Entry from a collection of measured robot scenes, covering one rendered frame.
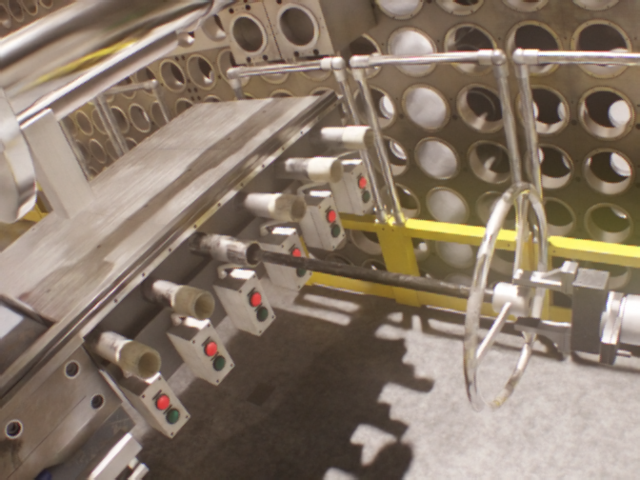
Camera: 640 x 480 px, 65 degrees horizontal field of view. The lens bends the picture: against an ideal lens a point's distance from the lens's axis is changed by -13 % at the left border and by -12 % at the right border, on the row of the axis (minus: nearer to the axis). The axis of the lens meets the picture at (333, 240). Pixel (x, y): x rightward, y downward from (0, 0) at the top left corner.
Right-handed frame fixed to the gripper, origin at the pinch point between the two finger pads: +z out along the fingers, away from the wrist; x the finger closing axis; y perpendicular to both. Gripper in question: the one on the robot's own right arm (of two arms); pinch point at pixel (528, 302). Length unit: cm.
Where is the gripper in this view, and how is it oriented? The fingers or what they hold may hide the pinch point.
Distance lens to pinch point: 94.5
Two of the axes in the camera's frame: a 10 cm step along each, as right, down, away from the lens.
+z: -8.1, -1.2, 5.7
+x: -2.0, -8.7, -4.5
